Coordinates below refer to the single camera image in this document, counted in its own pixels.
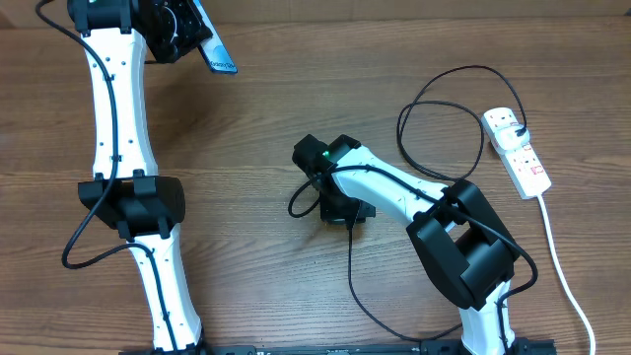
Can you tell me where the blue Galaxy smartphone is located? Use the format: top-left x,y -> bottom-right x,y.
193,0 -> 238,75

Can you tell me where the black USB charging cable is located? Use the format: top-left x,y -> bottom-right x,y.
346,65 -> 528,344

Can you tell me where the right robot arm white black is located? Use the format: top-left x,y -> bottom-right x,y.
292,135 -> 526,354

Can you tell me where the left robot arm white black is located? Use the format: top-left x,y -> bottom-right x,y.
67,0 -> 237,354

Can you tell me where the white charger plug adapter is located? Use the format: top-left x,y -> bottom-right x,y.
491,126 -> 530,155

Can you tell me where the white power strip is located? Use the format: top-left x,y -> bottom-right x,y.
482,107 -> 551,199

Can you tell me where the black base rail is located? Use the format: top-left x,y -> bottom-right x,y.
118,338 -> 557,355

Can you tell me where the white power strip cord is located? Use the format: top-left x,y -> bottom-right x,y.
535,194 -> 597,355

